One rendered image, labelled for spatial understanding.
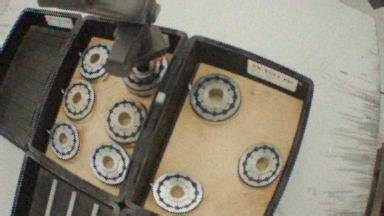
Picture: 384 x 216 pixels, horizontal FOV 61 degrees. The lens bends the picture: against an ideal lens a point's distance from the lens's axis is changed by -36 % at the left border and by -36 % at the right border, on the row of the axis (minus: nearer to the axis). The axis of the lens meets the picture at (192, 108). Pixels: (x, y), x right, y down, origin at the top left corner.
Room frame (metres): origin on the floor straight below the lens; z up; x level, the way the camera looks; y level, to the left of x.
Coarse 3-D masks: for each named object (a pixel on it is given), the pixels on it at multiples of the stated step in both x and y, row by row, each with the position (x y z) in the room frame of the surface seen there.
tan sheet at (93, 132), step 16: (112, 80) 0.48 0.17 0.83; (112, 96) 0.44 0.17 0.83; (128, 96) 0.43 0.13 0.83; (144, 96) 0.43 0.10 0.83; (64, 112) 0.41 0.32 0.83; (96, 112) 0.40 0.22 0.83; (80, 128) 0.37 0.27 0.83; (96, 128) 0.37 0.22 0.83; (96, 144) 0.33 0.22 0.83; (80, 160) 0.29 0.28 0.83; (80, 176) 0.24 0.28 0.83; (112, 192) 0.21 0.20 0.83
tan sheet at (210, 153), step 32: (256, 96) 0.40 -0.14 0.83; (288, 96) 0.39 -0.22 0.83; (192, 128) 0.35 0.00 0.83; (224, 128) 0.34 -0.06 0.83; (256, 128) 0.33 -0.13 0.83; (288, 128) 0.32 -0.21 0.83; (192, 160) 0.28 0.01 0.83; (224, 160) 0.27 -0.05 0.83; (224, 192) 0.19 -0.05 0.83; (256, 192) 0.18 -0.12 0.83
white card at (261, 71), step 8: (248, 64) 0.44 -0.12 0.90; (256, 64) 0.44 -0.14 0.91; (248, 72) 0.44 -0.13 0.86; (256, 72) 0.44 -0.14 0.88; (264, 72) 0.43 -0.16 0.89; (272, 72) 0.42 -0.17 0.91; (272, 80) 0.42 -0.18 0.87; (280, 80) 0.41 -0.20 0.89; (288, 80) 0.40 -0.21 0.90; (296, 80) 0.39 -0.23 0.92; (288, 88) 0.40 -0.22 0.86
